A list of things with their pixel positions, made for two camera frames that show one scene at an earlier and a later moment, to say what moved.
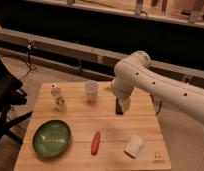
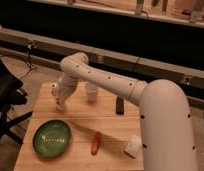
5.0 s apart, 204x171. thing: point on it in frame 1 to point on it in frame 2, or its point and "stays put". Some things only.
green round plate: (52, 138) stays put
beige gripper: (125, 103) to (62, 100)
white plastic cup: (91, 88) stays put
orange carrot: (95, 143) stays put
